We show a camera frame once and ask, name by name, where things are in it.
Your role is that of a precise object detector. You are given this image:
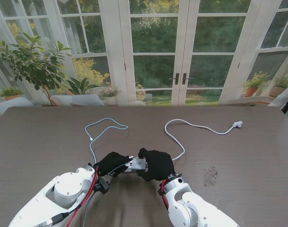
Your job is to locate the broad leaf green plant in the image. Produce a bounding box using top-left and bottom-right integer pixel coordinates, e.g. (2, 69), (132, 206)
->
(65, 77), (101, 96)

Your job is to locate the dark door handle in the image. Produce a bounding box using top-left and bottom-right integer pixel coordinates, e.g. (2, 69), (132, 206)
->
(168, 72), (180, 85)
(181, 72), (194, 85)

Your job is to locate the tall leafy green plant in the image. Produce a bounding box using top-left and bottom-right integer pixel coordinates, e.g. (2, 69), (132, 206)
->
(0, 33), (72, 106)

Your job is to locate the white planter box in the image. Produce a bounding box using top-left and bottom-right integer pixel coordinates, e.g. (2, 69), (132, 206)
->
(50, 94), (105, 106)

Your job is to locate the grey charger adapter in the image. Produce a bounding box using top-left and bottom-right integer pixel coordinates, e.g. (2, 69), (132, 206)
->
(129, 157), (148, 171)

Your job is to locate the light blue USB cable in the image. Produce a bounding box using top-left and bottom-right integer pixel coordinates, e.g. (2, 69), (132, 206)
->
(85, 117), (130, 176)

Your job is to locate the plant in tan pot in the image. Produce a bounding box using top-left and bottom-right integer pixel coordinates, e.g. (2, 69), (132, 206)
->
(268, 71), (288, 98)

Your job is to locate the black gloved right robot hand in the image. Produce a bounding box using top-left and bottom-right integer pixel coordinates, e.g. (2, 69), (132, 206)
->
(137, 148), (176, 183)

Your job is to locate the flowering plant in white pot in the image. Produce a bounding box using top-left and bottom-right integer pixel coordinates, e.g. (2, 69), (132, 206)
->
(100, 86), (122, 106)

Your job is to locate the white power cord with plug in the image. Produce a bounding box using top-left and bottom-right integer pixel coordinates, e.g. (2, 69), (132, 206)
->
(164, 119), (244, 162)

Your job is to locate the white power strip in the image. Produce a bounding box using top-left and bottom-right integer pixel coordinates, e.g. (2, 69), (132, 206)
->
(122, 161), (149, 174)

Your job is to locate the small bushy potted plant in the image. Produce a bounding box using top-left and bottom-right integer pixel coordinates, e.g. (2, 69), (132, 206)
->
(0, 87), (25, 101)

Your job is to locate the white glass door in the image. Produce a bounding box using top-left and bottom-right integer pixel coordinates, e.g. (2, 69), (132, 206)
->
(181, 0), (265, 106)
(117, 0), (185, 106)

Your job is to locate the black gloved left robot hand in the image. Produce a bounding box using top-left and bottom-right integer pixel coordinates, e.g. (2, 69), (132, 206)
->
(93, 151), (134, 178)

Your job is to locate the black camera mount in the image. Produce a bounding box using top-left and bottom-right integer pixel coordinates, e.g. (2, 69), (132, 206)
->
(157, 182), (166, 197)

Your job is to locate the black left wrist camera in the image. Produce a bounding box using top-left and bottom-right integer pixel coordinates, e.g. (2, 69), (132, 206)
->
(96, 177), (111, 195)

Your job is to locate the plant in terracotta pot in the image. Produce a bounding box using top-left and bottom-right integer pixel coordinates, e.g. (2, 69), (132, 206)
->
(242, 71), (272, 98)

